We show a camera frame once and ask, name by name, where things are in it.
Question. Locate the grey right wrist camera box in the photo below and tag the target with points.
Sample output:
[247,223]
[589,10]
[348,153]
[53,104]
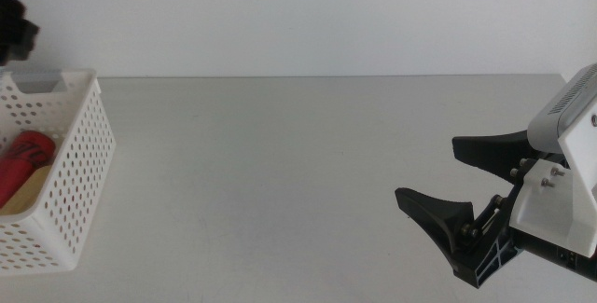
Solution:
[550,126]

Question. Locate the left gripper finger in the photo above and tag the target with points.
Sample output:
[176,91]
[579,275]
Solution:
[16,28]

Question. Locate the red soda can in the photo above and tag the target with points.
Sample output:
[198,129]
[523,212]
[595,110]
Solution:
[23,158]

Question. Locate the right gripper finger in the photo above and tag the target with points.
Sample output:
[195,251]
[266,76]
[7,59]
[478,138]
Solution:
[494,154]
[438,219]

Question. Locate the white right camera mount bracket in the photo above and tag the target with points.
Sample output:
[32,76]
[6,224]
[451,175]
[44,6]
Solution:
[550,210]

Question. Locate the yellow tea bottle white cap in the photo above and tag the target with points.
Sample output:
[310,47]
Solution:
[28,196]

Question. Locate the white perforated plastic basket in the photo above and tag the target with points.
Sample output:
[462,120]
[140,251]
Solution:
[79,163]

